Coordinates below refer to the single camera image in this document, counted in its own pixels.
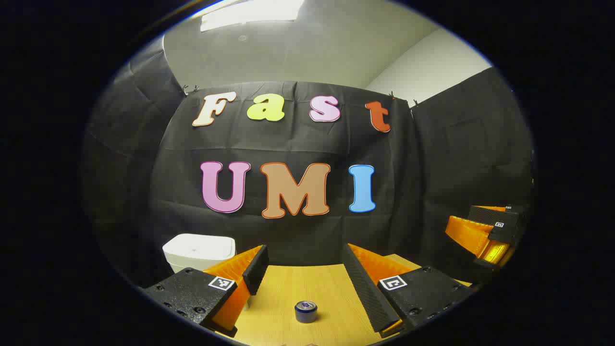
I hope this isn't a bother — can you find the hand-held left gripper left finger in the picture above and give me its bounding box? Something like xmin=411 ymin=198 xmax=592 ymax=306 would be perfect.
xmin=144 ymin=244 xmax=270 ymax=338

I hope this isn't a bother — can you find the white desktop garbage bin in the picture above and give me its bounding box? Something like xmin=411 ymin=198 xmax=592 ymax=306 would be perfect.
xmin=162 ymin=234 xmax=237 ymax=273

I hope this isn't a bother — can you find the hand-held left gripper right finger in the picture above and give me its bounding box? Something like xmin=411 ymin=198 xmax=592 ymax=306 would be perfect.
xmin=340 ymin=243 xmax=474 ymax=339

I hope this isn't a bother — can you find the blue silver pop can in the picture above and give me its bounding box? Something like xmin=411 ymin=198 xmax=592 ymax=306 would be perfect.
xmin=295 ymin=301 xmax=318 ymax=323

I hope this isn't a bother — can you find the wooden desktop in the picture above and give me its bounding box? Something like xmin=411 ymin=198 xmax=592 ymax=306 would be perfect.
xmin=216 ymin=254 xmax=474 ymax=346

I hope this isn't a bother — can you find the black backdrop cloth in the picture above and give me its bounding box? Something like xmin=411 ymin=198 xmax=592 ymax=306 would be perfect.
xmin=82 ymin=36 xmax=535 ymax=289

